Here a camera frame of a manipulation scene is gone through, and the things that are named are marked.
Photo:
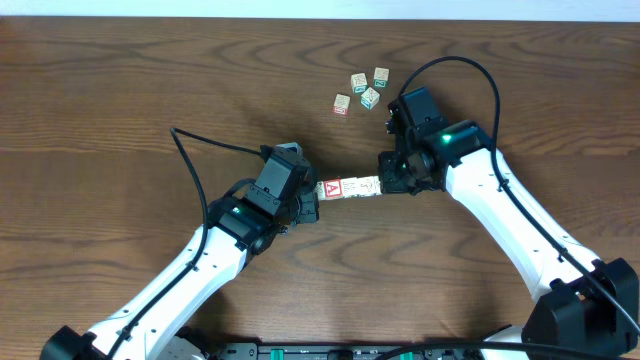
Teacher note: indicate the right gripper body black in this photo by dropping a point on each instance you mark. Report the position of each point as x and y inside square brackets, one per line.
[397, 174]

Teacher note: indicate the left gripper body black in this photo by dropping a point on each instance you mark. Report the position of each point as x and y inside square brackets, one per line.
[308, 201]

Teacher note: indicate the red letter A block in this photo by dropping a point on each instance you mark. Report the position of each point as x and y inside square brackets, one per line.
[333, 189]

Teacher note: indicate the wooden block blue H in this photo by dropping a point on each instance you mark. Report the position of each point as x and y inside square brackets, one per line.
[369, 186]

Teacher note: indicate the wooden block green bottom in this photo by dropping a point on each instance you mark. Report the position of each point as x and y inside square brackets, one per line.
[350, 187]

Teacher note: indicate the wooden block red bottom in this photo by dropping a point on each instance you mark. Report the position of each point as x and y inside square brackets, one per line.
[341, 104]

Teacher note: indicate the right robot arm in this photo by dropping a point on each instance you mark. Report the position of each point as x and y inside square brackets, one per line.
[580, 302]

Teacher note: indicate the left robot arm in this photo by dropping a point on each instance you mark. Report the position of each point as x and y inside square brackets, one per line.
[240, 225]

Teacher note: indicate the wooden block green X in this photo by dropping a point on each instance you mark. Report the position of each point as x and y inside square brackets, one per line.
[370, 98]

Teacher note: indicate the wooden block green number two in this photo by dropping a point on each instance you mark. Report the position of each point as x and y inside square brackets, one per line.
[381, 77]

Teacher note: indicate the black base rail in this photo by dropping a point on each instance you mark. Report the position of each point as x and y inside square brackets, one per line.
[255, 351]

